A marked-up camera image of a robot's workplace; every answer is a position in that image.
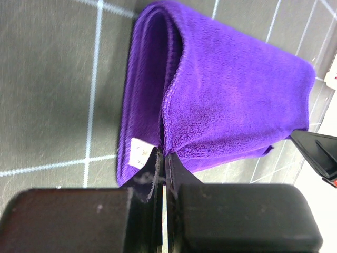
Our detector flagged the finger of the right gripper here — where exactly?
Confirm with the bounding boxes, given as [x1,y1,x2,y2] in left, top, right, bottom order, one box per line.
[290,130,336,182]

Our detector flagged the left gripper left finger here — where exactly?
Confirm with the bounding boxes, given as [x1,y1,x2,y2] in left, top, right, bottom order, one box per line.
[122,147,164,252]

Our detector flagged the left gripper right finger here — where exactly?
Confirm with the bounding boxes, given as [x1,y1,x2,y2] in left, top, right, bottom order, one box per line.
[165,153,202,252]

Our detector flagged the purple towel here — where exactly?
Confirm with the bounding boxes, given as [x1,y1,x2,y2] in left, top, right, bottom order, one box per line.
[116,1,315,184]

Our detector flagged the white perforated plastic basket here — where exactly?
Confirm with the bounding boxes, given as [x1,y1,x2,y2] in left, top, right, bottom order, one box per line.
[324,54,337,91]

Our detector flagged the black grid cutting mat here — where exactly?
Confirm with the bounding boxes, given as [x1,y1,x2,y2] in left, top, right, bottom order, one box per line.
[1,1,336,207]

